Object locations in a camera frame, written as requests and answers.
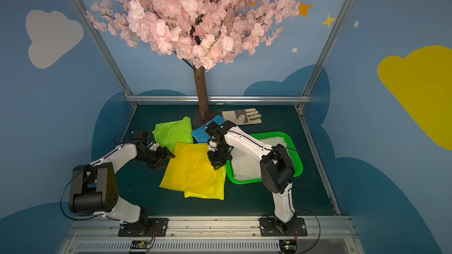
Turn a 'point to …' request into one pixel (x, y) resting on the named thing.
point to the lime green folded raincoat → (168, 134)
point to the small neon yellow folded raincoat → (220, 174)
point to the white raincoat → (246, 166)
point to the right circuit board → (288, 246)
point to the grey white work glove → (240, 117)
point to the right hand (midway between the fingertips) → (216, 166)
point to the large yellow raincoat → (190, 169)
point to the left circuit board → (140, 244)
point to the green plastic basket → (289, 140)
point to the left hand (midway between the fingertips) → (170, 158)
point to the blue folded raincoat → (200, 134)
